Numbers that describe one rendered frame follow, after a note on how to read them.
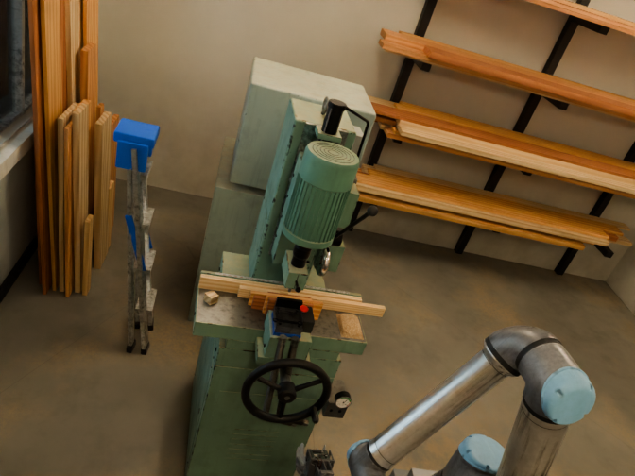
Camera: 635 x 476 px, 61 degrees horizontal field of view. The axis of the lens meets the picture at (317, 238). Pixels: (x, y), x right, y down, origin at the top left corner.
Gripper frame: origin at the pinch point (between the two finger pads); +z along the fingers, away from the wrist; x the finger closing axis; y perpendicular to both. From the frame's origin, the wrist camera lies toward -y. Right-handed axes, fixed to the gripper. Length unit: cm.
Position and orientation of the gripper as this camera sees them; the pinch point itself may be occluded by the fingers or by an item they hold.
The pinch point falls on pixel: (308, 452)
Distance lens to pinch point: 178.9
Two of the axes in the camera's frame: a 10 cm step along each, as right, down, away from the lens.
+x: -9.5, -1.7, -2.5
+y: 2.2, -9.6, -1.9
